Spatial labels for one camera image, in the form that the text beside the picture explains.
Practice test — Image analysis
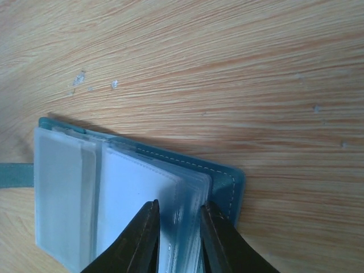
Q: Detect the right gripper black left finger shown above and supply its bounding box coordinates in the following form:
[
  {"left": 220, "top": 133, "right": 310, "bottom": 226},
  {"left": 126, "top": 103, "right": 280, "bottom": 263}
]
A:
[{"left": 83, "top": 200, "right": 160, "bottom": 273}]

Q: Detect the teal leather card holder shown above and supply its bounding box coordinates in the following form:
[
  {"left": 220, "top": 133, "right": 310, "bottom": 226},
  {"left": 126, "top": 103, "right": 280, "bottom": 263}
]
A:
[{"left": 1, "top": 117, "right": 245, "bottom": 272}]

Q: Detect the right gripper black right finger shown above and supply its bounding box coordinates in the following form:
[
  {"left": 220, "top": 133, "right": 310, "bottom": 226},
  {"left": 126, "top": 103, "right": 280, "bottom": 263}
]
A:
[{"left": 200, "top": 201, "right": 279, "bottom": 273}]

